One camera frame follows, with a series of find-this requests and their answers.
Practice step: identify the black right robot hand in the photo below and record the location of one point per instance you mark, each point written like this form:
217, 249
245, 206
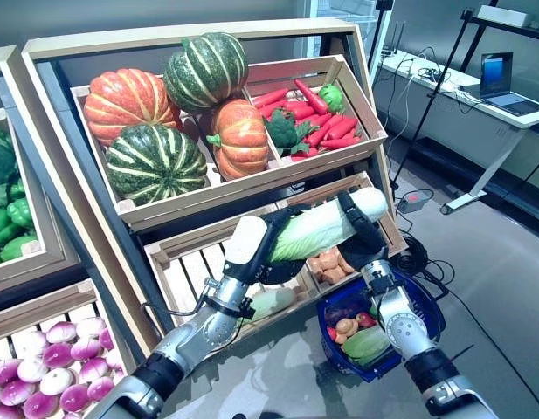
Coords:
365, 249

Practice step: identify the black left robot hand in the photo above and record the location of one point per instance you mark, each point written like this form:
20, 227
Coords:
247, 244

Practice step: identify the green white napa cabbage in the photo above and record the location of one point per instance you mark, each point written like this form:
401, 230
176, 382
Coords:
365, 342
321, 227
273, 301

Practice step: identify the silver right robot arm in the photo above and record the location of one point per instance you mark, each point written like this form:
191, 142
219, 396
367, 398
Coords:
404, 331

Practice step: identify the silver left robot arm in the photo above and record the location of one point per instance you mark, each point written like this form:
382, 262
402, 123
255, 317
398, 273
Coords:
203, 336

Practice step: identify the blue plastic shopping basket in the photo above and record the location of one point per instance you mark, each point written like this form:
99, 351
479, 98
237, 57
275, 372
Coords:
426, 305

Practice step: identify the large slatted wooden crate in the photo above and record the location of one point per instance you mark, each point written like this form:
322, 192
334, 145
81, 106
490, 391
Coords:
195, 238

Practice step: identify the dark purple eggplant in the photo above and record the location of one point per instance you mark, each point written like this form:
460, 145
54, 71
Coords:
339, 312

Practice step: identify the grey power strip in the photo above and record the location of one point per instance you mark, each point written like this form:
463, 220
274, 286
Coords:
415, 201

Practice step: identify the red apple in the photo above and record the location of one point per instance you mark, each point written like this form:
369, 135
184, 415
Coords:
365, 318

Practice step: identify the tan ginger root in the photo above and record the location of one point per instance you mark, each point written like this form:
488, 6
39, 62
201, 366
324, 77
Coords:
345, 327

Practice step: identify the wooden pumpkin crate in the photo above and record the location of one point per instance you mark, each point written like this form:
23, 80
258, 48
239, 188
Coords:
173, 203

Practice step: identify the red radish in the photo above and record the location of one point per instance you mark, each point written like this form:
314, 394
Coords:
332, 334

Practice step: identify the wooden carrot crate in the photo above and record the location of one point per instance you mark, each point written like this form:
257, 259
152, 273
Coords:
334, 156

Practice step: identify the small orange pumpkin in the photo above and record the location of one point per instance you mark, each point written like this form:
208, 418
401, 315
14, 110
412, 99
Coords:
240, 139

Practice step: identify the black tripod stand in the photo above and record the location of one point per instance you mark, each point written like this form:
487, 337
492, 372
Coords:
409, 150
384, 5

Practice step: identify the red orange carrot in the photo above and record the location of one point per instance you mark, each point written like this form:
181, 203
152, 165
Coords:
271, 98
273, 109
341, 128
341, 143
301, 111
308, 153
312, 97
323, 130

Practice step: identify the dark green broccoli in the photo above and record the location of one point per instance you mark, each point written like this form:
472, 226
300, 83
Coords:
282, 128
0, 161

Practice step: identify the green striped pumpkin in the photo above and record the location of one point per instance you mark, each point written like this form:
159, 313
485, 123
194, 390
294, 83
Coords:
205, 70
155, 163

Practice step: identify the light green leafy vegetable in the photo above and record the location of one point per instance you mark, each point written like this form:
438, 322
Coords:
332, 98

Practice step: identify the white office desk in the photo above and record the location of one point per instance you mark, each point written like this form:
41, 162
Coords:
448, 118

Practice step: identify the large orange pumpkin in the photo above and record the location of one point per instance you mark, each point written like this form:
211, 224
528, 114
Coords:
125, 105

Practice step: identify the black router with antennas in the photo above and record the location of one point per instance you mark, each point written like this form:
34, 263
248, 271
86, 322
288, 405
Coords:
388, 52

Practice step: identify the wooden onion crate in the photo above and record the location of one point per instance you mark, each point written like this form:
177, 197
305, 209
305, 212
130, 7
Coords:
42, 301

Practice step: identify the wooden vegetable display shelf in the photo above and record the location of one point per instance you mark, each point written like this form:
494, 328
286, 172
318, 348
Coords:
186, 38
2, 59

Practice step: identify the open grey laptop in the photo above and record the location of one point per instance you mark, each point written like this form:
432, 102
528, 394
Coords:
496, 72

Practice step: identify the white flat box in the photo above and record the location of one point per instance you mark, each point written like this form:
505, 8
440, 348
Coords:
502, 15

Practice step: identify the black metal rack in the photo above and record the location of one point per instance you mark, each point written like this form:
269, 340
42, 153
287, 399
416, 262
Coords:
535, 34

